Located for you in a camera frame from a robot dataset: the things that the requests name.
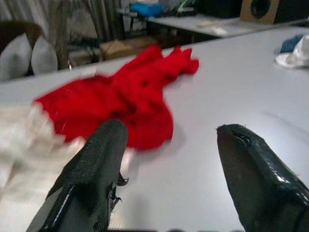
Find cardboard speaker box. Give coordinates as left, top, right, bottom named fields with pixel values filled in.
left=239, top=0, right=281, bottom=24

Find white paper sheet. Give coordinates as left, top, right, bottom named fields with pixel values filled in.
left=212, top=26, right=228, bottom=36

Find cream white garment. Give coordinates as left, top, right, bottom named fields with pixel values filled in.
left=0, top=106, right=136, bottom=232

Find black equipment box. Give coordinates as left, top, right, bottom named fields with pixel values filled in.
left=197, top=0, right=242, bottom=19

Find brown cardboard box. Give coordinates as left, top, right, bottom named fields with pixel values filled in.
left=99, top=36, right=160, bottom=61

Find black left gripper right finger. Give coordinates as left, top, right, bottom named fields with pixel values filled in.
left=216, top=123, right=309, bottom=232

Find bright blue bag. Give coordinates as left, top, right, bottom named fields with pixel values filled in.
left=130, top=2, right=167, bottom=18

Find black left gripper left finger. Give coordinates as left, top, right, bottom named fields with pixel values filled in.
left=26, top=118, right=129, bottom=232

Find red knit shirt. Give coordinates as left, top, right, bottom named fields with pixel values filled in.
left=32, top=45, right=200, bottom=152

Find grey side table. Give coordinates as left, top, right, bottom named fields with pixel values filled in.
left=117, top=9, right=309, bottom=39

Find dark blue crumpled cloth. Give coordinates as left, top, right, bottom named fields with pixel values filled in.
left=280, top=35, right=305, bottom=53

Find grey curtain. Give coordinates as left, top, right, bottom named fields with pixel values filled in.
left=0, top=0, right=126, bottom=46

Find white crumpled cloth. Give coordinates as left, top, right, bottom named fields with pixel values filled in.
left=274, top=35, right=309, bottom=70

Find wooden brush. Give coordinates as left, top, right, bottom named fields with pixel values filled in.
left=197, top=19, right=219, bottom=29

